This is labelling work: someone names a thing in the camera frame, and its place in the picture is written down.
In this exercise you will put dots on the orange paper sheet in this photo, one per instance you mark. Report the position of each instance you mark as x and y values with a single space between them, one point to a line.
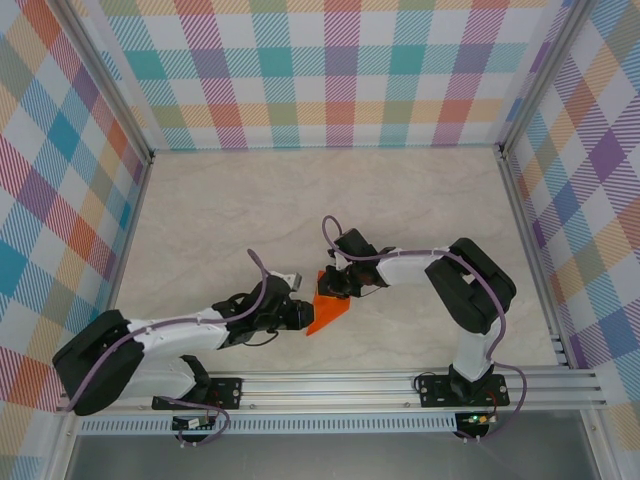
327 312

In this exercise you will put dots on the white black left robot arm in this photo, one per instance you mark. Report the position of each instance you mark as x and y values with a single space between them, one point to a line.
100 365

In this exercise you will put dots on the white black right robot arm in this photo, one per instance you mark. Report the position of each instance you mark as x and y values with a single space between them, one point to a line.
475 290

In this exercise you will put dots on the small left circuit board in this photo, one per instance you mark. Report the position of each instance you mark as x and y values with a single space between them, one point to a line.
192 424

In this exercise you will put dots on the small circuit board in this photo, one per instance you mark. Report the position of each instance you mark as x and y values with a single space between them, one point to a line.
192 424
477 419

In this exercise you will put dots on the small right circuit board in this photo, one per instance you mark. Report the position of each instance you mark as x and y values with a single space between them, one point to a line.
477 419

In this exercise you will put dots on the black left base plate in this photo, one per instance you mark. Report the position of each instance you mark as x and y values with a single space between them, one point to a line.
230 392

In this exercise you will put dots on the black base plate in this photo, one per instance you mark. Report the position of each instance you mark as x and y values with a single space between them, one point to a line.
432 392
230 392

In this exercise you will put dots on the long aluminium mounting rail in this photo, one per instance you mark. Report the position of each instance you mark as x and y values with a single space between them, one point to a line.
325 390

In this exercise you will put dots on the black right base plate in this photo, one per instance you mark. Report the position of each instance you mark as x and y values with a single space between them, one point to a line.
432 392

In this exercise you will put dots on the aluminium side rail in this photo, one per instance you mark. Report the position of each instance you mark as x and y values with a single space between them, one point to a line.
535 265
122 265

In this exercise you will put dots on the aluminium frame post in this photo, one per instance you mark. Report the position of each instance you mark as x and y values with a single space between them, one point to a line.
105 80
545 80

